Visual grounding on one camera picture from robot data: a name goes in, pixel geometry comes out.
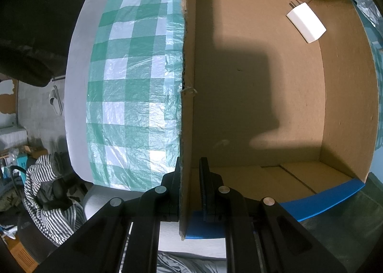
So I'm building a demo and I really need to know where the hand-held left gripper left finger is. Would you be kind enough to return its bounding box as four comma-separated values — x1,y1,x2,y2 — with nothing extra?
36,157,182,273

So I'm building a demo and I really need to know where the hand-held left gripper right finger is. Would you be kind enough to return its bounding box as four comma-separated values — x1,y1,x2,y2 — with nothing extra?
199,157,342,273

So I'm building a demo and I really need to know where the blue-sided cardboard box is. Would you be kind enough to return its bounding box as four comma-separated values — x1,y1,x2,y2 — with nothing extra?
179,0,378,242

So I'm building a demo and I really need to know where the grey crumpled cloth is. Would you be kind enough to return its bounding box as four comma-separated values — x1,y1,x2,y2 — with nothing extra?
156,250,228,273

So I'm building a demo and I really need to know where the green checkered plastic tablecloth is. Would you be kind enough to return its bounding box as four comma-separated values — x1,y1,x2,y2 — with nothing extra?
85,0,383,192

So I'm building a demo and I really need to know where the striped cloth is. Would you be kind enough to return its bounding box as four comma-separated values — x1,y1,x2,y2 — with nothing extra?
24,155,88,245

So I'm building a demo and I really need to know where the white box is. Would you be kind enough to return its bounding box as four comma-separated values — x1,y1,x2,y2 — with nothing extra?
0,126,28,154

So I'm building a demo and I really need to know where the brown cardboard box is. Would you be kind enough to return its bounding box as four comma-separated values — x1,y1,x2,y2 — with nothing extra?
0,231,41,272

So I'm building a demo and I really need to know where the white charger plug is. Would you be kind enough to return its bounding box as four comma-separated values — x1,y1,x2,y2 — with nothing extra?
286,0,327,43

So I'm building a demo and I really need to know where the large black object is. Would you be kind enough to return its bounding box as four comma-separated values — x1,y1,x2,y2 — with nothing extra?
0,0,92,88

